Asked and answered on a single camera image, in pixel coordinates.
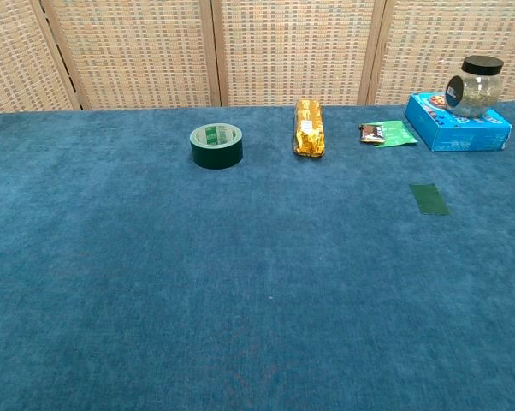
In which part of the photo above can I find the green transparent plastic object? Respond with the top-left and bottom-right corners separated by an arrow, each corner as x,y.
408,182 -> 451,217

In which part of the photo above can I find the green tape roll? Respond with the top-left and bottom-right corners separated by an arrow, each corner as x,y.
189,122 -> 245,170

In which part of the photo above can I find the blue velvet tablecloth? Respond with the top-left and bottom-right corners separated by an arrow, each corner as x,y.
0,100 -> 515,411

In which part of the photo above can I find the gold foil snack package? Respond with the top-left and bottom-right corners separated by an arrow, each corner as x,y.
291,98 -> 327,158

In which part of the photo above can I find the dark brown snack packet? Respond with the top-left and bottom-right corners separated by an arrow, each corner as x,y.
358,122 -> 388,145

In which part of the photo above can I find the woven folding screen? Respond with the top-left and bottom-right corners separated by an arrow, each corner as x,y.
0,0 -> 515,116

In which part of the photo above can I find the green paper sachet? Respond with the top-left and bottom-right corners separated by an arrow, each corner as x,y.
373,120 -> 418,149

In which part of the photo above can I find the blue cardboard box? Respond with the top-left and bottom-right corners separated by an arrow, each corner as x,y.
404,92 -> 513,152

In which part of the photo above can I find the glass jar with black lid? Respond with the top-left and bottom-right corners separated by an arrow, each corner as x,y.
444,55 -> 506,119

